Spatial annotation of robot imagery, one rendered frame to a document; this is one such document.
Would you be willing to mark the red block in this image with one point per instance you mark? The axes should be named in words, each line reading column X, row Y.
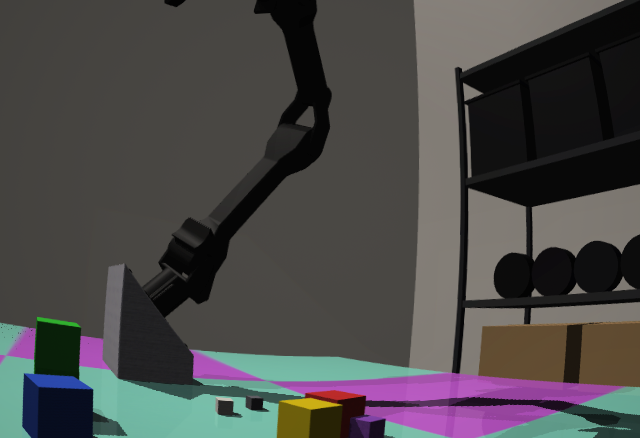
column 352, row 405

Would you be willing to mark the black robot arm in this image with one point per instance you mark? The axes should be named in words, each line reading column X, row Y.
column 199, row 248

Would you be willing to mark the purple block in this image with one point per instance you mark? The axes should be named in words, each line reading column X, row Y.
column 366, row 426

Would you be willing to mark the green rectangular block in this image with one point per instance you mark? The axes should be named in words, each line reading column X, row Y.
column 55, row 372
column 57, row 344

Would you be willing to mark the yellow block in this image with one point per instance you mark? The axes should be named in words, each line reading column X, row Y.
column 309, row 418

